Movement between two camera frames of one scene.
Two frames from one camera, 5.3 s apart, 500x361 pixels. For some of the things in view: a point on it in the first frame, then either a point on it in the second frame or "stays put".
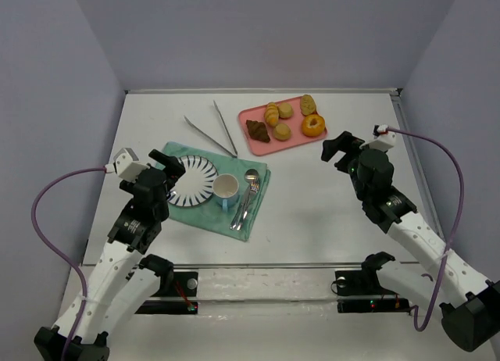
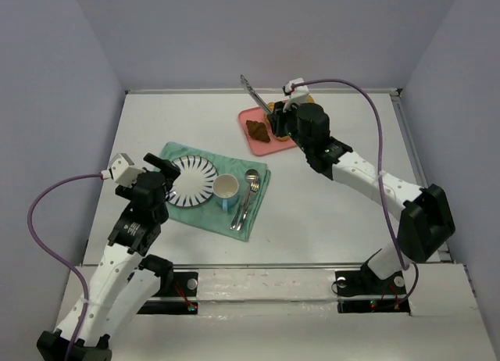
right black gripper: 343,151 -> 276,116
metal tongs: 228,135 -> 250,87
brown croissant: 258,131 stays put
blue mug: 226,188 stays put
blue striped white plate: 195,186 stays put
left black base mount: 183,284 stays put
